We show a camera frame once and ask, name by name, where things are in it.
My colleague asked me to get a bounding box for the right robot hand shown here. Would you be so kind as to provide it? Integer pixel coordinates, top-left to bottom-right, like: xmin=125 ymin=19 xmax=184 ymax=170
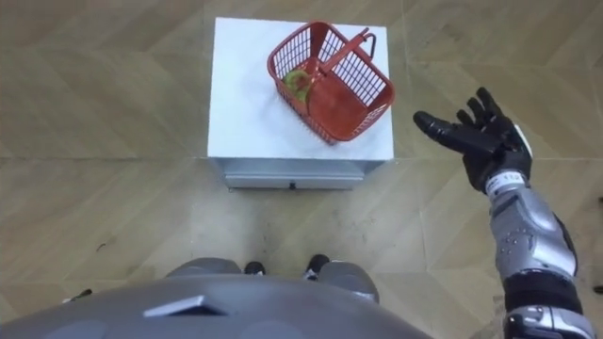
xmin=412 ymin=86 xmax=535 ymax=195

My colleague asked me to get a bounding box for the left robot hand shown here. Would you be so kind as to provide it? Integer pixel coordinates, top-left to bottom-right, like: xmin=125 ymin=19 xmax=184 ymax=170
xmin=61 ymin=287 xmax=94 ymax=304

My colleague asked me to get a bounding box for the red plastic basket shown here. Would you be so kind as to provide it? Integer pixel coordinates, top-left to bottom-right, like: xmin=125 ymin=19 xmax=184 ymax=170
xmin=266 ymin=19 xmax=397 ymax=146

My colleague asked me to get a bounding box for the robot body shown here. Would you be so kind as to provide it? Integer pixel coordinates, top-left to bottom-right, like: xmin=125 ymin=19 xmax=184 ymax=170
xmin=0 ymin=273 xmax=435 ymax=339

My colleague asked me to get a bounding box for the green fruit soft toy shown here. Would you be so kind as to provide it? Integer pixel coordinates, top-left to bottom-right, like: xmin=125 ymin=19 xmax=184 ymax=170
xmin=282 ymin=69 xmax=314 ymax=105

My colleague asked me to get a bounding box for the white cabinet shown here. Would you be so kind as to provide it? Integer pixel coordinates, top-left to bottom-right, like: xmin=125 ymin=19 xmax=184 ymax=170
xmin=206 ymin=16 xmax=396 ymax=193

